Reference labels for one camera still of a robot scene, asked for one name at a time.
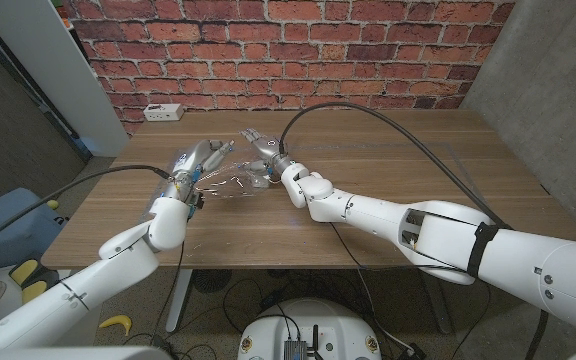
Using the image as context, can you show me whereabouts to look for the white upright panel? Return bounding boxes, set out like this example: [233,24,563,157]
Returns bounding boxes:
[0,0,130,159]

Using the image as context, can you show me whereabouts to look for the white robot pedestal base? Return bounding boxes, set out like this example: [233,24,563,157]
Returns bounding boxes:
[236,297,383,360]

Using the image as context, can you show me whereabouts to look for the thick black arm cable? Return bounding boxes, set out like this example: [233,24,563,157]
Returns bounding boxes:
[0,164,174,254]
[277,102,550,360]

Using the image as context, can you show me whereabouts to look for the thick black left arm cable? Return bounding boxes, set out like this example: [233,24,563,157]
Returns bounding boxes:
[0,164,174,254]

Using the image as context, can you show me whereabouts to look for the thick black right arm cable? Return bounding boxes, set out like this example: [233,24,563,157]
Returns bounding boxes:
[277,102,550,360]

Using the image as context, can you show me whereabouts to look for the white floor cable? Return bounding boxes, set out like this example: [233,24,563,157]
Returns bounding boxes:
[356,268,414,354]

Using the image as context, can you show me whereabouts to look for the red brick print backdrop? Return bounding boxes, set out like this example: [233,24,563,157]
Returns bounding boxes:
[61,0,517,137]

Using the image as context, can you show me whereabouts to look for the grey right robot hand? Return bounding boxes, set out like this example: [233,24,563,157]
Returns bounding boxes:
[240,127,294,191]

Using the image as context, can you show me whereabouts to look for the clear cellophane sheet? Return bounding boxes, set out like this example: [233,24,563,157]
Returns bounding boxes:
[140,137,279,224]

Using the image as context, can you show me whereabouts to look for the metal table leg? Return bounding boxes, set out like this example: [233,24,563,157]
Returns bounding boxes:
[425,282,454,335]
[165,268,194,334]

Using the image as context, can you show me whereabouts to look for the black round fan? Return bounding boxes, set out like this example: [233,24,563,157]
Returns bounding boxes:
[191,268,233,295]

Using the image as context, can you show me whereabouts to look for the yellow banana-shaped object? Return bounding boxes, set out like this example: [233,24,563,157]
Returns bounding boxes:
[98,314,133,337]

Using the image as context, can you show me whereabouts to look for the white power strip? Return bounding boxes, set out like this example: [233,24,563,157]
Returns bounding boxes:
[142,103,185,123]

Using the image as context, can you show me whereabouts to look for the black foot pedal yellow pads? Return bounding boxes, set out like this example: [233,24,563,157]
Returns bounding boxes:
[8,258,63,305]

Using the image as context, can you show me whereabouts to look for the blue plastic container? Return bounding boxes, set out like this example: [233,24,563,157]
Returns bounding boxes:
[0,187,68,275]

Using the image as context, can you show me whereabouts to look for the grey electronics box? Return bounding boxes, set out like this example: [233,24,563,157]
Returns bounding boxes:
[282,339,310,360]

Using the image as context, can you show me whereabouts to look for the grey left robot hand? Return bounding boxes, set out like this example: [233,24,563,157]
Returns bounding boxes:
[160,138,237,204]

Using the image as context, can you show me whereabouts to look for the thin black left wrist cable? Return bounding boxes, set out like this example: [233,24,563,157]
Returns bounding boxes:
[150,240,187,346]

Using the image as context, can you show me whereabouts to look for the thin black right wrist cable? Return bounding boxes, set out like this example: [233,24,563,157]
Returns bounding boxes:
[328,222,492,360]

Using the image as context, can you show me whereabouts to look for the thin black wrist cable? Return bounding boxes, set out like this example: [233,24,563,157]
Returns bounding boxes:
[328,222,492,360]
[150,240,187,346]

